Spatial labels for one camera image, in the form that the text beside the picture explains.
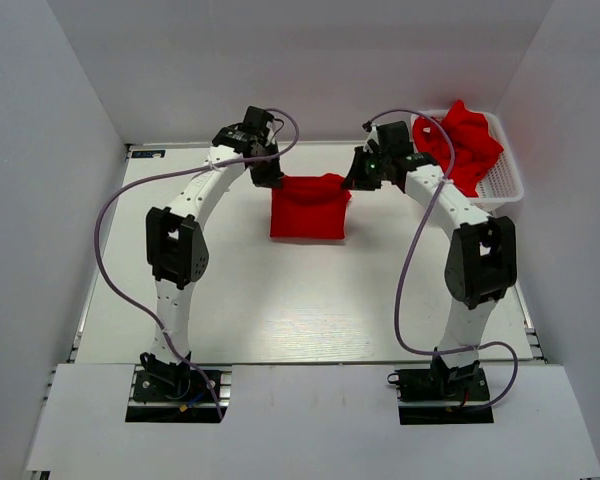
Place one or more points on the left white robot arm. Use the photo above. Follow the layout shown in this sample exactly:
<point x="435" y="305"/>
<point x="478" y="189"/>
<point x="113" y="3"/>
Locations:
<point x="176" y="248"/>

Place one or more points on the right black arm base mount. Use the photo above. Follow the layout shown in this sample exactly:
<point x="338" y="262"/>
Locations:
<point x="438" y="395"/>

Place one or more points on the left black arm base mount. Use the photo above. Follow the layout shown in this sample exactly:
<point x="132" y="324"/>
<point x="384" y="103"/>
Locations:
<point x="175" y="393"/>

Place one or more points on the blue label sticker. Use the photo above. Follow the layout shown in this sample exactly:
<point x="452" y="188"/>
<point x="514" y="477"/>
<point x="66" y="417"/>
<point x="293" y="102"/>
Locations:
<point x="148" y="154"/>

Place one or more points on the red t shirt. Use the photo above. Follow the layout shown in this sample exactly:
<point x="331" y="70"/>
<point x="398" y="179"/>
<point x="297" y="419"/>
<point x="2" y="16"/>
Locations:
<point x="309" y="207"/>

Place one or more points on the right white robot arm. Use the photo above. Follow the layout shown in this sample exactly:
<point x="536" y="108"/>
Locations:
<point x="481" y="261"/>

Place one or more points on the red shirts pile in basket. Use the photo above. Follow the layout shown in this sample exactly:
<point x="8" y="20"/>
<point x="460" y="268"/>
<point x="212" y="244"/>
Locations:
<point x="476" y="152"/>

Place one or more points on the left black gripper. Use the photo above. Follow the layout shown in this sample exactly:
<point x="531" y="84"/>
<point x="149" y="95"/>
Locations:
<point x="271" y="177"/>

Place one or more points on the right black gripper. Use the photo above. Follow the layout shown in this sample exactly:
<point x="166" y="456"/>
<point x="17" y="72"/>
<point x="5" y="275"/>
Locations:
<point x="357" y="179"/>

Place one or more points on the white plastic basket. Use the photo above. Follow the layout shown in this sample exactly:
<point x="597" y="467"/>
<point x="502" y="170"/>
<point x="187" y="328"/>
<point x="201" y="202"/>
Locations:
<point x="502" y="184"/>

